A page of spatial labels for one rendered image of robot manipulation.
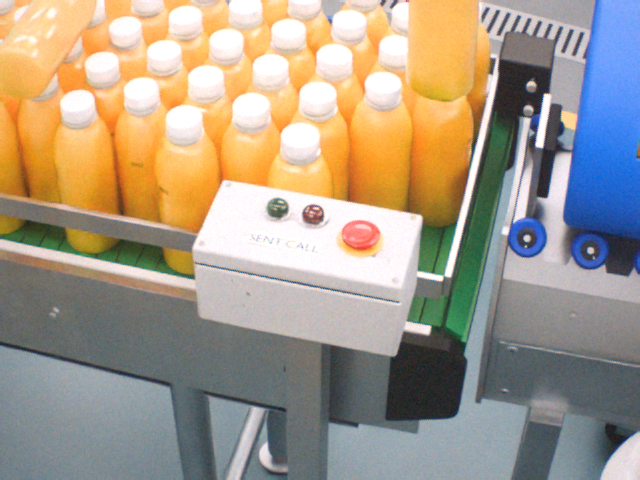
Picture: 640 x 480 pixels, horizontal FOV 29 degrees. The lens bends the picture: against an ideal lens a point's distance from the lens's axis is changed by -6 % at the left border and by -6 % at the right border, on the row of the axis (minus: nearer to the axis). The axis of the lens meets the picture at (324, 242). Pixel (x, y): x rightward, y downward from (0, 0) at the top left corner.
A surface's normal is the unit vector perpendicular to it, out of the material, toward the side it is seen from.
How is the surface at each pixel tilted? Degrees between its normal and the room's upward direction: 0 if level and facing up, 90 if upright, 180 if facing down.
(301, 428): 90
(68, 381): 0
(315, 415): 90
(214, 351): 90
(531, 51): 0
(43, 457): 0
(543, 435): 90
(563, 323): 70
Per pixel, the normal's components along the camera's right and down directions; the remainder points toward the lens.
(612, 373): -0.23, 0.89
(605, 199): -0.25, 0.77
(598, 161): -0.24, 0.53
